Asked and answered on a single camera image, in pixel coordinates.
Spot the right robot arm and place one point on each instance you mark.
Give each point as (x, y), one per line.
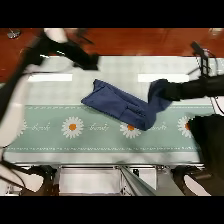
(195, 89)

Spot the dark blue garment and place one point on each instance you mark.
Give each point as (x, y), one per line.
(116, 104)

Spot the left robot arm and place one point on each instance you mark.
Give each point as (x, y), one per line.
(13, 83)

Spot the silver frame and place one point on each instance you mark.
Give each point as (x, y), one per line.
(137, 184)

